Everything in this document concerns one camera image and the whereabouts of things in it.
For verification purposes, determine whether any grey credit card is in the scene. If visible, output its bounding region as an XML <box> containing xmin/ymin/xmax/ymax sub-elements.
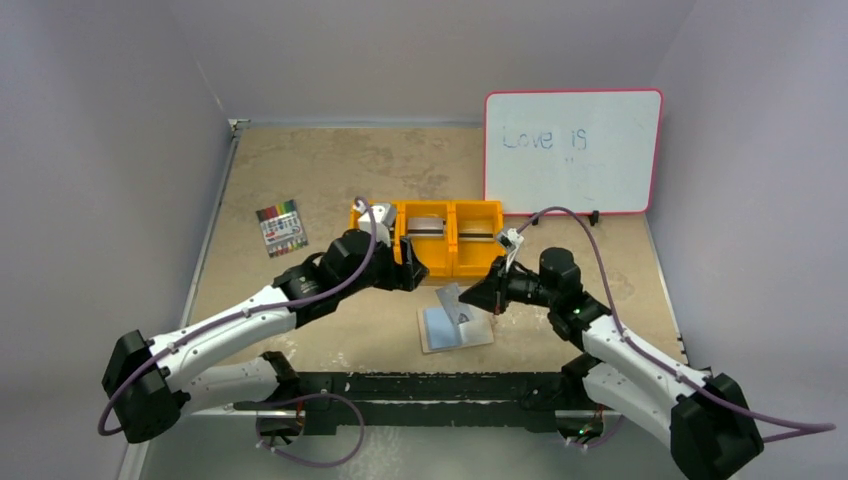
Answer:
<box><xmin>436</xmin><ymin>283</ymin><xmax>474</xmax><ymax>326</ymax></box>

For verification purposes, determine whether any beige leather card holder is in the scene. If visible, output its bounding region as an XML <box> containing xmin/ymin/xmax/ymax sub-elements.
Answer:
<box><xmin>418</xmin><ymin>306</ymin><xmax>495</xmax><ymax>354</ymax></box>

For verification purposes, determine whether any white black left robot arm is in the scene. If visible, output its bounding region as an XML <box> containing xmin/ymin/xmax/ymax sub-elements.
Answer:
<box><xmin>97</xmin><ymin>229</ymin><xmax>429</xmax><ymax>444</ymax></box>

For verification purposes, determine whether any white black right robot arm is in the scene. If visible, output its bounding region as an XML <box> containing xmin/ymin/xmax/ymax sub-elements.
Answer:
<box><xmin>459</xmin><ymin>247</ymin><xmax>764</xmax><ymax>479</ymax></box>

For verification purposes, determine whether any silver magnetic stripe card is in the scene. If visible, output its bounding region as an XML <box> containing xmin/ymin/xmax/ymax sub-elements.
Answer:
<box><xmin>406</xmin><ymin>217</ymin><xmax>446</xmax><ymax>238</ymax></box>

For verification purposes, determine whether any gold magnetic stripe card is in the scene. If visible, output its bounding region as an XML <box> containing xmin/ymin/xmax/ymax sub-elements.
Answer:
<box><xmin>457</xmin><ymin>219</ymin><xmax>495</xmax><ymax>242</ymax></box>

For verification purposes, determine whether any yellow three-compartment bin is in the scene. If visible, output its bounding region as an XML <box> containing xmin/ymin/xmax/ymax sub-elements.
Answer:
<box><xmin>371</xmin><ymin>200</ymin><xmax>504</xmax><ymax>283</ymax></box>

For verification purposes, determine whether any marker pen pack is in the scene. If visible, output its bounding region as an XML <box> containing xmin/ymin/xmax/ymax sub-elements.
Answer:
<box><xmin>255</xmin><ymin>199</ymin><xmax>308</xmax><ymax>258</ymax></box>

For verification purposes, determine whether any pink-framed whiteboard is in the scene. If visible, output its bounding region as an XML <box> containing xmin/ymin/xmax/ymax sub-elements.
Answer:
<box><xmin>483</xmin><ymin>88</ymin><xmax>664</xmax><ymax>216</ymax></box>

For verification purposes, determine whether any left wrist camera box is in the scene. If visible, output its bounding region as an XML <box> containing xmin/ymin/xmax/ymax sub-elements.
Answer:
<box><xmin>355</xmin><ymin>202</ymin><xmax>398</xmax><ymax>246</ymax></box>

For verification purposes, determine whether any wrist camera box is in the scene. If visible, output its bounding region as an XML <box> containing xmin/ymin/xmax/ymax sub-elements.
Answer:
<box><xmin>495</xmin><ymin>228</ymin><xmax>524</xmax><ymax>273</ymax></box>
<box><xmin>355</xmin><ymin>202</ymin><xmax>398</xmax><ymax>246</ymax></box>

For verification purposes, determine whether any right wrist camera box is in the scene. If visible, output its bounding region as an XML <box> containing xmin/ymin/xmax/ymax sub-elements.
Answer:
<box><xmin>495</xmin><ymin>228</ymin><xmax>524</xmax><ymax>273</ymax></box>

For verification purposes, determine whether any black front table rail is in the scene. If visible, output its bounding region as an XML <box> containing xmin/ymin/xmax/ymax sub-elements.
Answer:
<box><xmin>235</xmin><ymin>372</ymin><xmax>596</xmax><ymax>435</ymax></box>

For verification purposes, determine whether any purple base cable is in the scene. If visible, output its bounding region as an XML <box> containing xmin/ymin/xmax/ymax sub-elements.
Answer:
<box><xmin>254</xmin><ymin>392</ymin><xmax>365</xmax><ymax>469</ymax></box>

